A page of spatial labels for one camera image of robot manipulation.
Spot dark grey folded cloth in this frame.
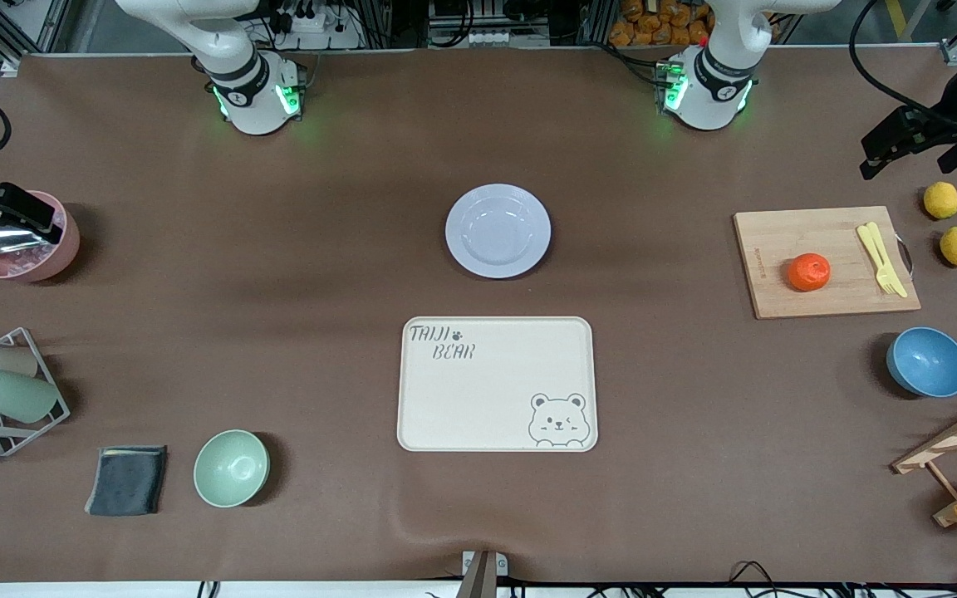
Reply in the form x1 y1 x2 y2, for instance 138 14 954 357
84 445 169 517

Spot wooden cutting board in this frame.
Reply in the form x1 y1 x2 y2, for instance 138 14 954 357
733 205 922 321

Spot cream bear print tray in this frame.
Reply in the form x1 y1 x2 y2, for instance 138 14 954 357
396 316 599 453

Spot grey wire cup rack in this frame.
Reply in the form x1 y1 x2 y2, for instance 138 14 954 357
0 326 71 458

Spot light green bowl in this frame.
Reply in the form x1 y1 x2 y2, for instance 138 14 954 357
193 429 271 509

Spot bag of oranges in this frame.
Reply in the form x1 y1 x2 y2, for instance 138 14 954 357
609 0 716 47

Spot wooden dish rack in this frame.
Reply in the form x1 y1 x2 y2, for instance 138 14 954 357
891 390 957 527

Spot pink bowl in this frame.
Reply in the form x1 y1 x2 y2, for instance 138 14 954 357
0 190 81 283

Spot white power strip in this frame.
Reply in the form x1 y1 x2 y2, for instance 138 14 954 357
272 4 365 51
464 30 549 47

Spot blue bowl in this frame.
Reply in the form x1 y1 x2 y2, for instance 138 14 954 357
886 326 957 399

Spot lavender round plate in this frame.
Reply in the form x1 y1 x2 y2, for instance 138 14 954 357
444 184 552 280

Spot orange fruit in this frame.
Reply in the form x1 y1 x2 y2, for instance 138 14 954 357
788 252 832 292

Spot mint green cup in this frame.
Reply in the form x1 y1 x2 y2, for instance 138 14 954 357
0 368 60 424

